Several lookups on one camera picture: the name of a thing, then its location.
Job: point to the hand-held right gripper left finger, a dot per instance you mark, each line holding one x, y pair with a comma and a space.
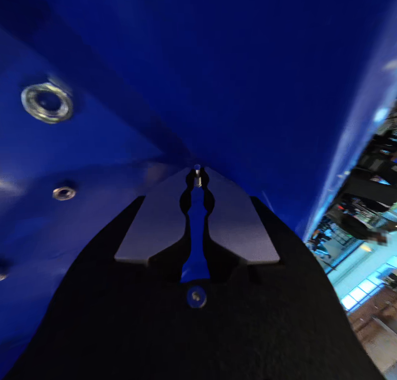
155, 228

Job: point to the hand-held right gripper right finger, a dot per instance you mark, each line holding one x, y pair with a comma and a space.
238, 228

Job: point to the thick silver bolt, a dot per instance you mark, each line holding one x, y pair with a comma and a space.
197, 181

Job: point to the blue plastic bin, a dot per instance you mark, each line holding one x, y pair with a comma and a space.
217, 76

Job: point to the small silver nut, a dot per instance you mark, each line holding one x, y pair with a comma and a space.
73, 194

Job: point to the large silver nut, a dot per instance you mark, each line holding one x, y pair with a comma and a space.
28, 102

